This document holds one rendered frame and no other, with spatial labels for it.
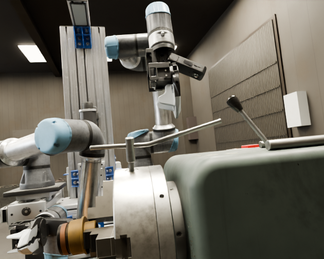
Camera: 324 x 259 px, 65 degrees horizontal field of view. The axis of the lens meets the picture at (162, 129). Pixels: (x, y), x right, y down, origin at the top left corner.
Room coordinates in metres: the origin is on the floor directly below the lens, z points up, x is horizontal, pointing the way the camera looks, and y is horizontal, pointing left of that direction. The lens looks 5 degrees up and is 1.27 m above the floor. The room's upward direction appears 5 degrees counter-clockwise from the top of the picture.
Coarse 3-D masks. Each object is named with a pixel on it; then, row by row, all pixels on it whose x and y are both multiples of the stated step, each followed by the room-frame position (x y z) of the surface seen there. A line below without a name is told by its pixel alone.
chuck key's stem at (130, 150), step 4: (128, 140) 0.63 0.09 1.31; (132, 140) 0.63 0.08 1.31; (128, 144) 0.63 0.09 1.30; (132, 144) 0.64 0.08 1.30; (128, 148) 0.63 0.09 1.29; (132, 148) 0.64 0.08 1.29; (128, 152) 0.64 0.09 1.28; (132, 152) 0.64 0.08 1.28; (128, 156) 0.64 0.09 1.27; (132, 156) 0.64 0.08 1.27; (128, 160) 0.64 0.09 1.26; (132, 160) 0.64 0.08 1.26; (132, 164) 0.65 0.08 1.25; (132, 168) 0.65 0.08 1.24
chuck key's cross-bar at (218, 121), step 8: (216, 120) 0.64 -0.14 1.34; (192, 128) 0.64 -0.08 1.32; (200, 128) 0.64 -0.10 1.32; (168, 136) 0.64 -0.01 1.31; (176, 136) 0.64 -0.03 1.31; (112, 144) 0.64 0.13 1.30; (120, 144) 0.64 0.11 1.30; (136, 144) 0.64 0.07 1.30; (144, 144) 0.64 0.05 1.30; (152, 144) 0.64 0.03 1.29
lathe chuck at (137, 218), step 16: (128, 176) 0.62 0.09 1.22; (144, 176) 0.62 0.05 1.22; (128, 192) 0.58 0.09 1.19; (144, 192) 0.58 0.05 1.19; (128, 208) 0.56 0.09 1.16; (144, 208) 0.56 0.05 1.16; (128, 224) 0.54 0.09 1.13; (144, 224) 0.55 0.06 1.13; (144, 240) 0.54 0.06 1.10; (144, 256) 0.54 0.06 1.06
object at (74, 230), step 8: (64, 224) 0.67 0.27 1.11; (72, 224) 0.65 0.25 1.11; (80, 224) 0.65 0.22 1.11; (88, 224) 0.66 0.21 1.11; (96, 224) 0.70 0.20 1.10; (64, 232) 0.64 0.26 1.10; (72, 232) 0.64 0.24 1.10; (80, 232) 0.63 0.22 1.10; (64, 240) 0.63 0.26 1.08; (72, 240) 0.63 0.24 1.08; (80, 240) 0.63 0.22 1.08; (64, 248) 0.64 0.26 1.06; (72, 248) 0.63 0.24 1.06; (80, 248) 0.64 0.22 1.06
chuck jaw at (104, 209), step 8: (104, 184) 0.73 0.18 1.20; (112, 184) 0.73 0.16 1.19; (104, 192) 0.72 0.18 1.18; (112, 192) 0.72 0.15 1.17; (96, 200) 0.71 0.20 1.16; (104, 200) 0.71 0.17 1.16; (112, 200) 0.71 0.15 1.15; (88, 208) 0.69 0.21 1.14; (96, 208) 0.70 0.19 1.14; (104, 208) 0.70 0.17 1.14; (112, 208) 0.70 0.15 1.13; (88, 216) 0.68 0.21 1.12; (96, 216) 0.68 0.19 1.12; (104, 216) 0.68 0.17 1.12; (112, 216) 0.69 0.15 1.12
